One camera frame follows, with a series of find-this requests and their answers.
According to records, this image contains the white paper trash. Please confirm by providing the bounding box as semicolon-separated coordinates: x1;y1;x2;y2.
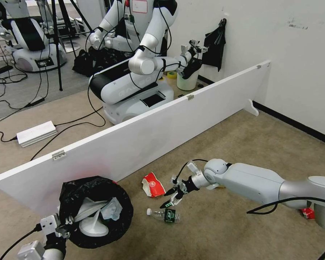
75;197;112;241

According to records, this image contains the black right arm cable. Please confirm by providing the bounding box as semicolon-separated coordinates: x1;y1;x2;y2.
246;197;325;215

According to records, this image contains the silver power supply box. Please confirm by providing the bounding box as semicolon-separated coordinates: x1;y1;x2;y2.
16;121;57;148

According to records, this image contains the black bag heap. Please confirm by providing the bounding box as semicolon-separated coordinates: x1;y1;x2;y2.
71;46;128;78

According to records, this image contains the black floor power cable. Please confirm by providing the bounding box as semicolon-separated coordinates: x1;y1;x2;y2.
0;81;107;144

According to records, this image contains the round grey stand base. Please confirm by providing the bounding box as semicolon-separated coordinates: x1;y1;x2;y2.
60;40;81;54

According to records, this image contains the black baseboard strip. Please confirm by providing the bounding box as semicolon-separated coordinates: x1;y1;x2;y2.
198;75;325;149

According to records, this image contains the white humanoid robot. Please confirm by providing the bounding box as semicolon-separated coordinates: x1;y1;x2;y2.
87;0;208;126

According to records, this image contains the black bag on wall hook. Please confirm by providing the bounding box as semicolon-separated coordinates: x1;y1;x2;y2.
203;18;228;72

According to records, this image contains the trash bin with black bag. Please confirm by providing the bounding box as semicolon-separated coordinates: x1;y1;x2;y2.
58;175;134;249

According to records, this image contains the white board foot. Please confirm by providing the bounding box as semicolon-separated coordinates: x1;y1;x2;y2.
247;98;260;117

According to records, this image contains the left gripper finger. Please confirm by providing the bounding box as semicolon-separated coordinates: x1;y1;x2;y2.
56;226;72;239
60;215;75;227

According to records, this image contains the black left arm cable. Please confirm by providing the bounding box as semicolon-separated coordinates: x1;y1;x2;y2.
0;224;42;260

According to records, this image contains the black power brick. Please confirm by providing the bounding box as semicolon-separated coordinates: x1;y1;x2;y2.
29;97;46;107

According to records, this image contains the white partition board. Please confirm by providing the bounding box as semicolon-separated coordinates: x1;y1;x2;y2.
0;60;272;215

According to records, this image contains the black tripod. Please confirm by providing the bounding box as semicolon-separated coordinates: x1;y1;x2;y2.
40;0;96;91

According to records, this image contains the clear crumpled plastic bag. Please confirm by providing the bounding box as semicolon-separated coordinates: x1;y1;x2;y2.
100;197;124;221

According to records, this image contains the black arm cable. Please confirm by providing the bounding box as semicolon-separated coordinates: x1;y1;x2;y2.
246;197;325;215
0;224;42;260

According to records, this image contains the crushed red white paper cup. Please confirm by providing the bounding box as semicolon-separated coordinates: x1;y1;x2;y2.
141;172;166;199

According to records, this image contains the white bin with black bag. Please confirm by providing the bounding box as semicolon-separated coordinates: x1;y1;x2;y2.
176;60;203;91

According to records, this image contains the clear plastic bottle green label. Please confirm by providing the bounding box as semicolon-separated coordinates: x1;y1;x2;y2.
146;207;183;224

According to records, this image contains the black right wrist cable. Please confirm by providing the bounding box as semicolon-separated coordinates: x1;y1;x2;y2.
176;159;208;184

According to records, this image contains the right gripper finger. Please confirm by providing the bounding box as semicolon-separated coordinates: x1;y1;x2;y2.
164;183;185;197
159;192;185;209

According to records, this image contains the red crumpled wrapper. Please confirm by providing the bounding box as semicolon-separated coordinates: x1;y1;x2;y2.
299;207;316;220

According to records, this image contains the white robot with black seat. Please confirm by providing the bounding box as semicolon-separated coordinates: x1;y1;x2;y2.
0;0;68;73

